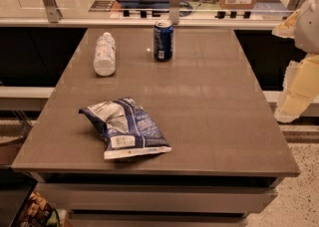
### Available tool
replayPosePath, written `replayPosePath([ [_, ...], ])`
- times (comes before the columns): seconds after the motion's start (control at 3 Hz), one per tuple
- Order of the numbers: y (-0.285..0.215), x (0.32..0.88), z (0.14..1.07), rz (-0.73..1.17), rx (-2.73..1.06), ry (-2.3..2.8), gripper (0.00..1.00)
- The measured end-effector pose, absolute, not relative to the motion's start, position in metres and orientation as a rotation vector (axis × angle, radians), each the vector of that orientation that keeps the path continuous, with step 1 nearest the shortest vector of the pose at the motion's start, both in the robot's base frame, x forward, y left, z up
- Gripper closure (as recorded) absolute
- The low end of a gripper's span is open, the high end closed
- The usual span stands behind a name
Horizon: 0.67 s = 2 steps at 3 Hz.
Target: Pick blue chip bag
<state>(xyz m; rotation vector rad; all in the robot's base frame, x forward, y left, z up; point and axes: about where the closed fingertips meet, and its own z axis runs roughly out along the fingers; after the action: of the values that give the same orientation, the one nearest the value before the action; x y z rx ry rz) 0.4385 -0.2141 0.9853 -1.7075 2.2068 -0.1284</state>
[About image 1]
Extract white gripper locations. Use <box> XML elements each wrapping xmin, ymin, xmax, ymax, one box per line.
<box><xmin>272</xmin><ymin>0</ymin><xmax>319</xmax><ymax>122</ymax></box>

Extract blue chip bag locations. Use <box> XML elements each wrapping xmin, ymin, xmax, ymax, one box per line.
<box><xmin>79</xmin><ymin>98</ymin><xmax>171</xmax><ymax>160</ymax></box>

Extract blue soda can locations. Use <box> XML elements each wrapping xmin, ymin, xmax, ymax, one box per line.
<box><xmin>154</xmin><ymin>20</ymin><xmax>173</xmax><ymax>62</ymax></box>

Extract clear plastic water bottle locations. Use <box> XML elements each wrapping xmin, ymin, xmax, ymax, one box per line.
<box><xmin>93</xmin><ymin>32</ymin><xmax>116</xmax><ymax>77</ymax></box>

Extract grey table drawer cabinet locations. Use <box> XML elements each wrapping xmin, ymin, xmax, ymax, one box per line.
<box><xmin>37</xmin><ymin>183</ymin><xmax>277</xmax><ymax>227</ymax></box>

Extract snack bags in bin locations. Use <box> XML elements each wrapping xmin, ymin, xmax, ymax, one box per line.
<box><xmin>13</xmin><ymin>191</ymin><xmax>69</xmax><ymax>227</ymax></box>

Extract left metal glass bracket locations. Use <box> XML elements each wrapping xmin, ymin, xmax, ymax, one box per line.
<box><xmin>42</xmin><ymin>0</ymin><xmax>63</xmax><ymax>23</ymax></box>

